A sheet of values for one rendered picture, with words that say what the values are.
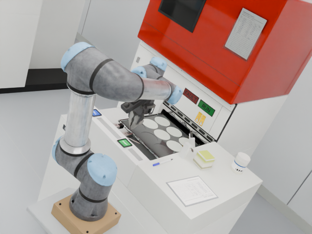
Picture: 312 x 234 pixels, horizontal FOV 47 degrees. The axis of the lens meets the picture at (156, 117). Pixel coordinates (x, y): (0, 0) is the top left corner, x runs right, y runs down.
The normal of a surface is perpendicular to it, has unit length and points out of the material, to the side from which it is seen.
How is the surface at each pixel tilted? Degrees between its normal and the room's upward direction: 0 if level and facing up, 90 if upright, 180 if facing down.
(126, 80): 49
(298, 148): 90
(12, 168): 0
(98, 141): 90
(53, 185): 90
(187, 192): 0
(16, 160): 0
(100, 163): 9
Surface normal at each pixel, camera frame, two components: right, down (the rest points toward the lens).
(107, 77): 0.10, 0.04
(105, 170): 0.45, -0.72
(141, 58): -0.68, 0.12
